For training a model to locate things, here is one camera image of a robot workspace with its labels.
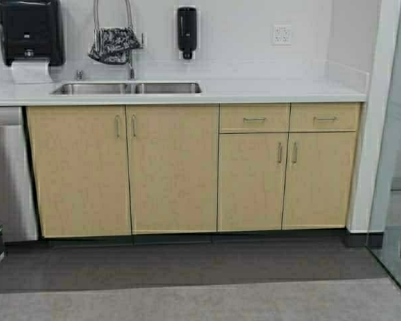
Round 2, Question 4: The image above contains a stainless steel double sink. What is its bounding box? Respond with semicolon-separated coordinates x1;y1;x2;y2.
51;82;202;95

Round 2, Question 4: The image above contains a white paper towel sheet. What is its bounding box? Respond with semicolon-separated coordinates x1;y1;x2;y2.
11;60;53;84

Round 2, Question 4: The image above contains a black paper towel dispenser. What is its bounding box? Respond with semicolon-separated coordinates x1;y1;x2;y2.
0;0;65;67

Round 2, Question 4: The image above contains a wooden drawer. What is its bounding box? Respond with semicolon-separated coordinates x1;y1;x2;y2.
219;103;290;134
289;102;361;132

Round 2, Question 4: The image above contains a chrome spring kitchen faucet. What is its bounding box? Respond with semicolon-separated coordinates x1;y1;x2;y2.
88;1;143;80

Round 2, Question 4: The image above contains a wooden door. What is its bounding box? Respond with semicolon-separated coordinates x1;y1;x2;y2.
283;132;357;230
218;133;287;232

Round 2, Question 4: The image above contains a right wooden drawer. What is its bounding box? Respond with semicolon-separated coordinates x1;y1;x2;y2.
289;102;361;132

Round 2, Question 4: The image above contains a stainless steel dishwasher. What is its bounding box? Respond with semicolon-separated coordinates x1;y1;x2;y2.
0;106;39;243

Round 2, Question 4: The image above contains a black wall soap dispenser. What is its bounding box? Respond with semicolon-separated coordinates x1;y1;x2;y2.
177;7;197;60

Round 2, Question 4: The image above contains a white wall power outlet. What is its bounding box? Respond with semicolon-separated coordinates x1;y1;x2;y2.
273;24;292;45

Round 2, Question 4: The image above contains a glass partition panel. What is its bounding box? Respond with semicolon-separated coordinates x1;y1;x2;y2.
368;5;401;290

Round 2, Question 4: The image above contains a small chrome air gap cap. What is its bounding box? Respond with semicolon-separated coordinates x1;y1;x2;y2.
76;70;84;81

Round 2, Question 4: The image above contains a left wooden drawer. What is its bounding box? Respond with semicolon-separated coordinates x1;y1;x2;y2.
219;103;290;134

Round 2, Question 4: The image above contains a black white floral cloth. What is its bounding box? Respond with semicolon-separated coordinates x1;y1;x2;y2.
88;27;141;65

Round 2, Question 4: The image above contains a right sink cabinet door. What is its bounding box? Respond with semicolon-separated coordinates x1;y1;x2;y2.
126;104;219;235

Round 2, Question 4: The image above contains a left sink cabinet door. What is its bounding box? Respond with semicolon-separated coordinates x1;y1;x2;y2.
27;106;131;238

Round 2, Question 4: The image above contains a sink cabinet door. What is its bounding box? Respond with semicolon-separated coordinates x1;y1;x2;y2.
27;106;131;238
126;104;219;235

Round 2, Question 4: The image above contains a lower left wooden door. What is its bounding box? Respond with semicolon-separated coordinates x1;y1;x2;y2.
218;133;287;232

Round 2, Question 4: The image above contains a lower right wooden door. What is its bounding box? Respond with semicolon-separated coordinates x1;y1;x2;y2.
283;132;357;230

